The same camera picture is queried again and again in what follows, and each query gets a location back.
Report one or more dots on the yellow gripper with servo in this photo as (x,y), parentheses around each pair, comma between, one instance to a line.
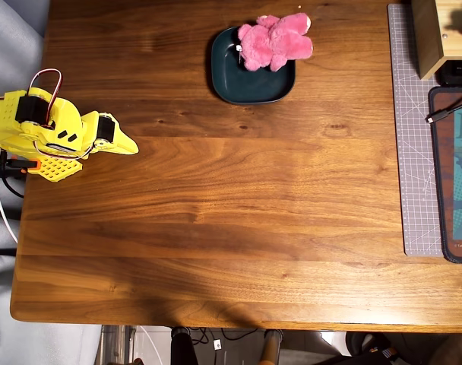
(106,128)

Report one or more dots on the pink plush strawberry bear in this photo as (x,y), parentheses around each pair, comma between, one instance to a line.
(273,42)

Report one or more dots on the yellow robot arm with base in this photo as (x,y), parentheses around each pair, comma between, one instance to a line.
(65,114)

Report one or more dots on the dark green plastic bin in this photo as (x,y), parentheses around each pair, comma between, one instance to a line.
(246,85)

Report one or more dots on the orange black connector block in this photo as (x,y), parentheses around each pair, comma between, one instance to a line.
(26,164)

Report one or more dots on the metal rack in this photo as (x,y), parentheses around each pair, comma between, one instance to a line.
(117,344)

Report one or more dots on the small white tag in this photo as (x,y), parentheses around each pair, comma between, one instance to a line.
(217,344)

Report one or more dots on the tan wooden leg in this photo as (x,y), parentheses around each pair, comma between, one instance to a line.
(271,348)

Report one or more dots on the grey cutting mat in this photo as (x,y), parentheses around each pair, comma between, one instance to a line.
(413,152)

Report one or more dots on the printed mouse pad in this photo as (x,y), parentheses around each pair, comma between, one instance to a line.
(443,171)

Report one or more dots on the black chair base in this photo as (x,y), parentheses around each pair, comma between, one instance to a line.
(371,348)

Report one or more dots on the light wooden box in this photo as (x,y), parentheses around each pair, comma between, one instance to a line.
(428,38)

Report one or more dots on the black device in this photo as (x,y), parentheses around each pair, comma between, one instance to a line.
(459,72)

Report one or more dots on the black post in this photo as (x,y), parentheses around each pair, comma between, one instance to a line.
(183,348)

